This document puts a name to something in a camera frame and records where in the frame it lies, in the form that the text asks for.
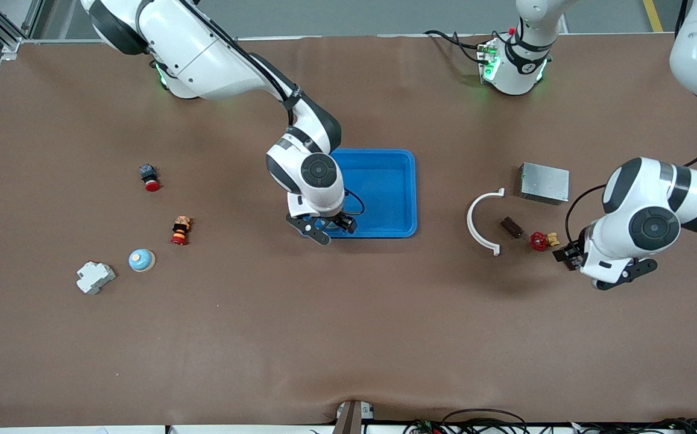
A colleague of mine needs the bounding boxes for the blue plastic tray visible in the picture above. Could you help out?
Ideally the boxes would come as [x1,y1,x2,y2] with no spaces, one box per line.
[296,149,417,239]

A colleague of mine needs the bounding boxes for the silver metal box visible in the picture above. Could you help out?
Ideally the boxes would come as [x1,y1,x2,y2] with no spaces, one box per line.
[519,162,570,206]

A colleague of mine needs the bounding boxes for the white semicircular pipe clamp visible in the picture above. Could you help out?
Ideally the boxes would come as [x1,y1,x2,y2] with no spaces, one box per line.
[467,188,505,257]

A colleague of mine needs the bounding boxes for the brown table cover mat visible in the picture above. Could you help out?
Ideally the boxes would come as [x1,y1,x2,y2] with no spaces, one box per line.
[0,33,697,427]

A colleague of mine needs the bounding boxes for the red yellow emergency stop button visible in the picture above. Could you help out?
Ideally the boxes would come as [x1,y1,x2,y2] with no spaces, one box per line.
[171,216,194,246]

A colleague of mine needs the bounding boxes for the red button black body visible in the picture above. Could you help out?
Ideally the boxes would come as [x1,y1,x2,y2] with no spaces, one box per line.
[139,164,162,192]

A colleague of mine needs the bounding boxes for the white circuit breaker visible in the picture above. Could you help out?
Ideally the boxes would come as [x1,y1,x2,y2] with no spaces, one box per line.
[76,260,116,295]

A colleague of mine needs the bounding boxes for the brass valve red handle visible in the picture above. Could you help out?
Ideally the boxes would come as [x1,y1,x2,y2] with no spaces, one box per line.
[528,231,561,252]

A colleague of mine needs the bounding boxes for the black cable bundle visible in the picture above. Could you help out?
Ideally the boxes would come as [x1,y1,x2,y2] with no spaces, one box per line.
[572,417,697,434]

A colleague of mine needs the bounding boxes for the black looped cable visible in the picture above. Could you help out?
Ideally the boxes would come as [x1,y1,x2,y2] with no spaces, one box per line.
[442,409,528,434]

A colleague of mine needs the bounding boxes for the metal bracket with dark post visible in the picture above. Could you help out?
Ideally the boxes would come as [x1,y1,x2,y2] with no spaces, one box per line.
[333,400,374,434]

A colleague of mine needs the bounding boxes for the black left arm base cable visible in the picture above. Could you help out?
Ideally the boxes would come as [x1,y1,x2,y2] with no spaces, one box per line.
[423,29,489,64]

